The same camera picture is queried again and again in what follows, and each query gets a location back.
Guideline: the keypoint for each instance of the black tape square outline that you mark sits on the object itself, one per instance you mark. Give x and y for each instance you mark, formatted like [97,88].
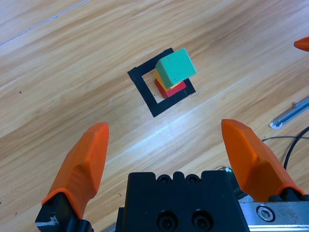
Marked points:
[141,84]

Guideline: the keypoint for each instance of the red cube block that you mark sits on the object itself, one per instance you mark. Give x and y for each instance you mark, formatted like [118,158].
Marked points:
[173,91]

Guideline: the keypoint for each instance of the aluminium rail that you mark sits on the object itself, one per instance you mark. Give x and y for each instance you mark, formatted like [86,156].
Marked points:
[292,112]

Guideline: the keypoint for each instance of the green cube block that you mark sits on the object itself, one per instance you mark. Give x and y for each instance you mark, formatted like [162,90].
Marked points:
[177,65]

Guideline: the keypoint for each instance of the green LED circuit board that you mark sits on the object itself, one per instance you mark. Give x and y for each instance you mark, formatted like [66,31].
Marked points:
[228,171]

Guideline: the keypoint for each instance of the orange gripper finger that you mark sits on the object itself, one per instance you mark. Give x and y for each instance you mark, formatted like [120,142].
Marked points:
[303,44]
[256,169]
[82,169]

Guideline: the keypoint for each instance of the yellow cube block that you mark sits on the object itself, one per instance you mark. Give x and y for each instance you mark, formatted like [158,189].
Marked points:
[161,82]

